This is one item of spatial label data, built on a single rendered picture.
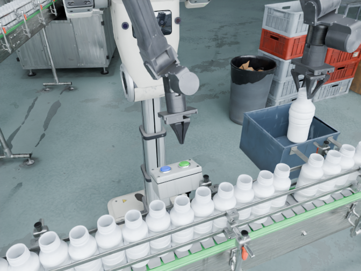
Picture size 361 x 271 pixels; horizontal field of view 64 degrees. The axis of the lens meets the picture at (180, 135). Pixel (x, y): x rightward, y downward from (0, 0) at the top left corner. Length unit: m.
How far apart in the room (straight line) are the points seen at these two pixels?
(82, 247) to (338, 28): 0.76
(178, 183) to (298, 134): 0.39
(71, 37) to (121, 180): 2.43
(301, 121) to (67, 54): 3.83
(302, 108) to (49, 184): 2.14
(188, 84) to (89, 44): 3.62
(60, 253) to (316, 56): 0.77
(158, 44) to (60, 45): 3.70
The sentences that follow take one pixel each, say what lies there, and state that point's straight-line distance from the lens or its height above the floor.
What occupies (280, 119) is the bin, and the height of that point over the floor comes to 0.86.
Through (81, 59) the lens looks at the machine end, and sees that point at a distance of 4.39.
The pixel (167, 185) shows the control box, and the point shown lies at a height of 1.10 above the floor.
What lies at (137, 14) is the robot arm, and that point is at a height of 1.54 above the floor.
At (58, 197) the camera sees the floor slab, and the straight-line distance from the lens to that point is 2.49.
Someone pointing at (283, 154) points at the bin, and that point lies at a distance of 1.31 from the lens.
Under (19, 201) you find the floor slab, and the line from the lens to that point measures 2.59.
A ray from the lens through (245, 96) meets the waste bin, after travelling 2.96.
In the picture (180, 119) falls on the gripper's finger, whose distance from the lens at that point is 0.80.
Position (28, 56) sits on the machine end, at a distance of 4.60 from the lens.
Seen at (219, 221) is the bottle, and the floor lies 1.07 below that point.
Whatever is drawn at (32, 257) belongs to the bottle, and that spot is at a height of 1.13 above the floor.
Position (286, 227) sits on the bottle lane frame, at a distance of 0.94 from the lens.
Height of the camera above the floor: 1.68
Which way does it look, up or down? 35 degrees down
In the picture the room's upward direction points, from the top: straight up
